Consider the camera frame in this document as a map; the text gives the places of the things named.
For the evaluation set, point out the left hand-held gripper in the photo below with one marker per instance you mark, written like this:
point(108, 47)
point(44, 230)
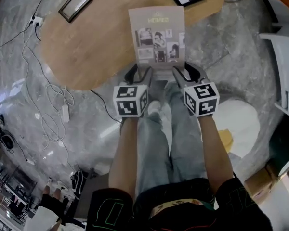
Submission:
point(130, 100)

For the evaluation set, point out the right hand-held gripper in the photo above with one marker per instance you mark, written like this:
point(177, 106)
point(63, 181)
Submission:
point(202, 100)

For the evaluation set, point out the grey magazine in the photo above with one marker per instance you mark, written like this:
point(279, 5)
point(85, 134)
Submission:
point(156, 20)

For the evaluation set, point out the person's right forearm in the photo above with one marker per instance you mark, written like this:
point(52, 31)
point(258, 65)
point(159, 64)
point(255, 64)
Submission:
point(214, 153)

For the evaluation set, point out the person's left forearm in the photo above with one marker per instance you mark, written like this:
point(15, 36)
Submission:
point(125, 153)

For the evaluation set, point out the round wooden table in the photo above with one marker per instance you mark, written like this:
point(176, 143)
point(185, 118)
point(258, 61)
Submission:
point(98, 44)

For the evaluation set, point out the person's white shoe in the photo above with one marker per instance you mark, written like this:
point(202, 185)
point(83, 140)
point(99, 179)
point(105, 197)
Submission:
point(154, 107)

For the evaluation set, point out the person's right jeans leg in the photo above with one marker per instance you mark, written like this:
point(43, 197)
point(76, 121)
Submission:
point(185, 141)

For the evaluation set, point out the person's jeans leg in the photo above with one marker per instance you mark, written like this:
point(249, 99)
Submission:
point(151, 153)
point(185, 141)

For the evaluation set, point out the person's left jeans leg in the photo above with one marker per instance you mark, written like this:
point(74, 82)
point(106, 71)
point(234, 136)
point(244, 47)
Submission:
point(151, 153)

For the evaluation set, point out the white power adapter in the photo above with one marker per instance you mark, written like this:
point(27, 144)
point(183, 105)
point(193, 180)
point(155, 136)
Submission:
point(65, 113)

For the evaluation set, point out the white sink cabinet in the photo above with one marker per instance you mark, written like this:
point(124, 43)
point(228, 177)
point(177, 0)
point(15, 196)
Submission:
point(286, 68)

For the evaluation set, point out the white power strip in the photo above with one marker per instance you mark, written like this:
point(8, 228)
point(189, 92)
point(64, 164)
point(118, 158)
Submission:
point(36, 21)

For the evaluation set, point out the green bathtub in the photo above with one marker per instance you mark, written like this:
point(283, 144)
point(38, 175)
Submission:
point(284, 148)

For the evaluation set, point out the large cardboard box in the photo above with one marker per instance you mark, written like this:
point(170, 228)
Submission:
point(260, 182)

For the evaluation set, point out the person's black shirt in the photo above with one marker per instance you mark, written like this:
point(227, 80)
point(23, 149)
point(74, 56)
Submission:
point(183, 213)

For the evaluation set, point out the brown picture frame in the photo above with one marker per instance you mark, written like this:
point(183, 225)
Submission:
point(75, 5)

